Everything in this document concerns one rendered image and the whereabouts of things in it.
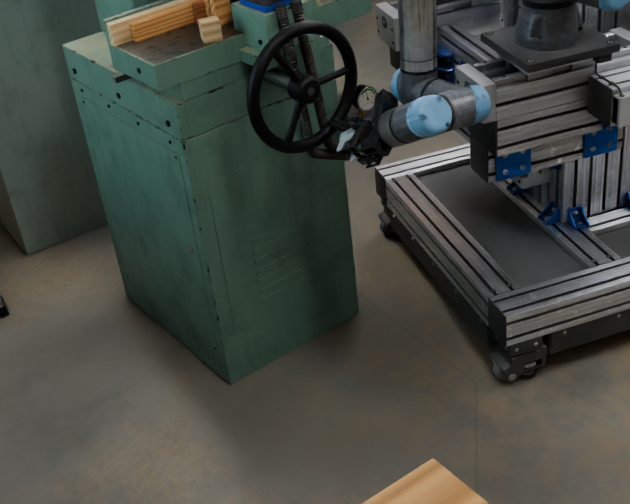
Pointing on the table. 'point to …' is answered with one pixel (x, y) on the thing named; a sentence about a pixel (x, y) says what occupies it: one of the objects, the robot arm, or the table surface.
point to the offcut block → (210, 29)
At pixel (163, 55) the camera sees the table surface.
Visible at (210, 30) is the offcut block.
